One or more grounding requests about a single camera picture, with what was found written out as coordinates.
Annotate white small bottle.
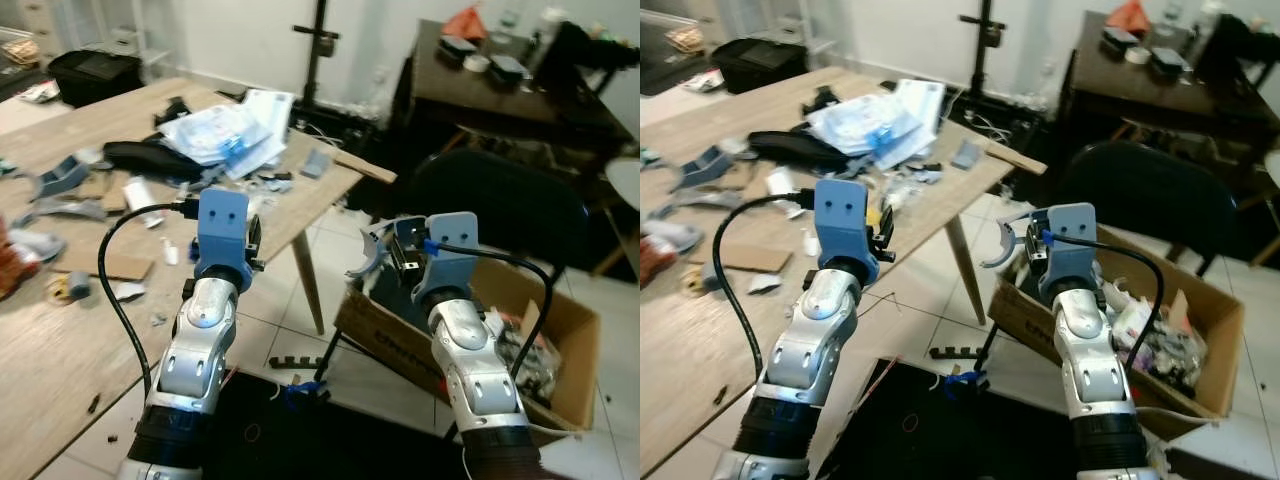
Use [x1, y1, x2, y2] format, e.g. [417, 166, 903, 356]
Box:
[122, 177, 167, 229]
[765, 167, 806, 201]

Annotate black round-backed chair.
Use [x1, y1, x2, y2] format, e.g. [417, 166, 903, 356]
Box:
[400, 148, 593, 286]
[1050, 140, 1241, 276]

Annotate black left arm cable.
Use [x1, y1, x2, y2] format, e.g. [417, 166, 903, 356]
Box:
[98, 198, 201, 401]
[712, 192, 816, 386]

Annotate dark brown desk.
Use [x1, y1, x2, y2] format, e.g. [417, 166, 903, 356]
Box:
[393, 18, 641, 276]
[1060, 10, 1280, 171]

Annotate red snack packet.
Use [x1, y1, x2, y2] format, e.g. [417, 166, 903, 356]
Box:
[640, 235, 681, 288]
[0, 225, 41, 301]

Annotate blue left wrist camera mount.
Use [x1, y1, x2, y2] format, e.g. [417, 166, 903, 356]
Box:
[195, 188, 263, 291]
[813, 178, 881, 271]

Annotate black tripod stand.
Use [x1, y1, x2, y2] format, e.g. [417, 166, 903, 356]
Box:
[290, 0, 351, 126]
[958, 0, 1011, 101]

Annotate plastic wrapper trash heap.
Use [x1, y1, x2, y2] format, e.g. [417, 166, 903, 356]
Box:
[1105, 283, 1211, 389]
[490, 305, 563, 403]

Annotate white plastic bag pile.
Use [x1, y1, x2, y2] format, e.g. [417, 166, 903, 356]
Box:
[805, 78, 946, 173]
[158, 88, 298, 181]

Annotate flat brown cardboard piece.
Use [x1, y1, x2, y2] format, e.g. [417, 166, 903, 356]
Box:
[52, 248, 156, 282]
[715, 240, 791, 273]

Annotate light wooden table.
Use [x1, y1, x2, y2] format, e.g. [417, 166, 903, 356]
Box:
[640, 68, 1048, 476]
[0, 78, 398, 480]

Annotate red bag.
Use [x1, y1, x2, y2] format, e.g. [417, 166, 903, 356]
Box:
[440, 5, 489, 42]
[1105, 0, 1152, 32]

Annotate black pouch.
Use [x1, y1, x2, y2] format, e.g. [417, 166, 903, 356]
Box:
[748, 130, 851, 173]
[103, 140, 206, 183]

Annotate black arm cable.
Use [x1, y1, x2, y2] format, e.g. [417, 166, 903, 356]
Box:
[98, 198, 201, 401]
[1050, 232, 1166, 371]
[425, 238, 556, 381]
[712, 192, 816, 386]

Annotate white wire shelf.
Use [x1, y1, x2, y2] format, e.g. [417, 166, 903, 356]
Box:
[50, 0, 151, 59]
[720, 0, 833, 49]

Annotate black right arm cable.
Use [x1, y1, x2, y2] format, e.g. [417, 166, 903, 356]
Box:
[425, 238, 556, 381]
[1050, 232, 1166, 371]

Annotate wooden plank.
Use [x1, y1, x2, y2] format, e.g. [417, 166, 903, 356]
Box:
[335, 150, 398, 185]
[985, 140, 1048, 177]

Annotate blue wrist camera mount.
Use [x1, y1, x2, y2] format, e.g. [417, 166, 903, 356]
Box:
[195, 188, 263, 291]
[813, 178, 881, 271]
[1040, 203, 1101, 306]
[412, 213, 483, 306]

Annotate blue-grey plastic part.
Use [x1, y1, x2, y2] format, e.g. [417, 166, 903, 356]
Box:
[35, 153, 93, 201]
[680, 145, 736, 193]

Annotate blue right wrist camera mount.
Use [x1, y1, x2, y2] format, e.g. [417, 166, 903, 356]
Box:
[412, 213, 483, 306]
[1040, 203, 1101, 306]

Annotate brown cardboard box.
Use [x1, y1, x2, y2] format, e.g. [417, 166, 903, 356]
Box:
[988, 225, 1246, 441]
[335, 255, 603, 436]

